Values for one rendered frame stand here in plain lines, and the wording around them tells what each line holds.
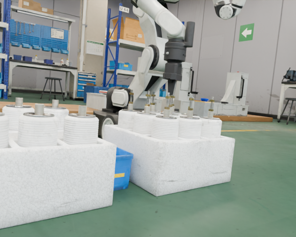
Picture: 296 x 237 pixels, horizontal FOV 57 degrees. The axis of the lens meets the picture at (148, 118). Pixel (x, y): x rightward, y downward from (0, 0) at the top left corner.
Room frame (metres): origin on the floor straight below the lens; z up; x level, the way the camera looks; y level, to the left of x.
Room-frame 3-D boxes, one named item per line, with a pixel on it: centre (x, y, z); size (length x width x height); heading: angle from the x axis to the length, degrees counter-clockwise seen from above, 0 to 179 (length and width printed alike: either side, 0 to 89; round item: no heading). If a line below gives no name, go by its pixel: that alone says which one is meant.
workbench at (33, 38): (6.15, 2.48, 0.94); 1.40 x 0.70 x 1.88; 125
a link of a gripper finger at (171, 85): (1.11, -0.08, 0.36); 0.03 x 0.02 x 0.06; 68
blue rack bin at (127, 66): (6.41, 0.74, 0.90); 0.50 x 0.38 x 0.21; 36
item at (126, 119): (1.14, 0.08, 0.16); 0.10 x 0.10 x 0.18
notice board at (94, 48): (7.32, 1.57, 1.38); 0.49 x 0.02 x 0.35; 125
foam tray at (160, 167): (1.12, -0.09, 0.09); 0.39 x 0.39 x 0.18; 37
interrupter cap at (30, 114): (0.69, 0.28, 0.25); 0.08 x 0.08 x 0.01
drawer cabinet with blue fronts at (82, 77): (6.64, 1.67, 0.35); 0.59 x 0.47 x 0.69; 35
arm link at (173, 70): (1.12, -0.08, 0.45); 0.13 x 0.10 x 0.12; 158
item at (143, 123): (1.05, 0.01, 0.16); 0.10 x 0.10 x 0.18
